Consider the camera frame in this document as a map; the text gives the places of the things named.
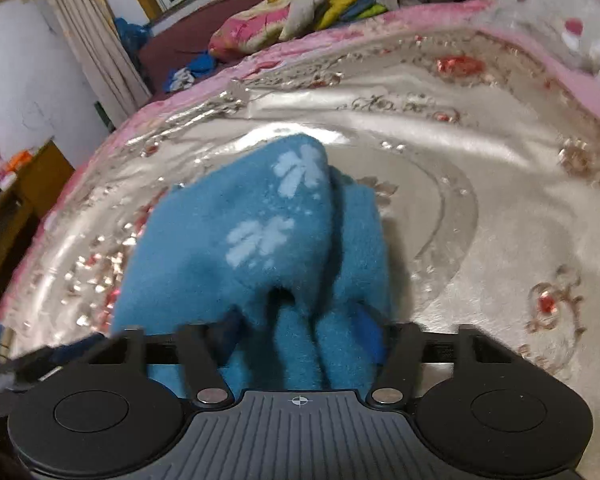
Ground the crumpled blue cloth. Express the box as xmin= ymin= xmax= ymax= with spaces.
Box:
xmin=162 ymin=52 xmax=216 ymax=93

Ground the floral satin bed blanket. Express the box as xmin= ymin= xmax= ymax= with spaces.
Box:
xmin=0 ymin=5 xmax=600 ymax=480

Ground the white plush cloth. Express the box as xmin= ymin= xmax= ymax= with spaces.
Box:
xmin=280 ymin=0 xmax=316 ymax=41

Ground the blue sweater with white flowers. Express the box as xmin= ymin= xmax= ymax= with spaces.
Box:
xmin=111 ymin=132 xmax=396 ymax=393

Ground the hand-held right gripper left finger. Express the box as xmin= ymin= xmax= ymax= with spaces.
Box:
xmin=87 ymin=310 xmax=241 ymax=407

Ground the beige curtain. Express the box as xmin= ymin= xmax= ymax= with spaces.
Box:
xmin=35 ymin=0 xmax=153 ymax=131

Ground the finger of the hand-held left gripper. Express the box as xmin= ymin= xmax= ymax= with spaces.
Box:
xmin=0 ymin=332 xmax=106 ymax=391

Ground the wooden cabinet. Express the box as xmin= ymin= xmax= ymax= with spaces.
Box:
xmin=0 ymin=140 xmax=76 ymax=281

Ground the blue plastic bag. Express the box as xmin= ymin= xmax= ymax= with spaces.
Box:
xmin=114 ymin=17 xmax=153 ymax=53

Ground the pink cloth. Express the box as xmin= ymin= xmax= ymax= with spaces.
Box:
xmin=540 ymin=57 xmax=600 ymax=138

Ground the colourful floral quilt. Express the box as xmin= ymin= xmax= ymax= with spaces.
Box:
xmin=209 ymin=0 xmax=331 ymax=58

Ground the maroon bed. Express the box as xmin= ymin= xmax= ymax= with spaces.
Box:
xmin=137 ymin=0 xmax=351 ymax=93

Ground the white floral pillow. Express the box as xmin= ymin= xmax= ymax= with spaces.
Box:
xmin=495 ymin=0 xmax=600 ymax=76

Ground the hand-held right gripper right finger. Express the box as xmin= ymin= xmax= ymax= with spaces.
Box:
xmin=360 ymin=310 xmax=517 ymax=407

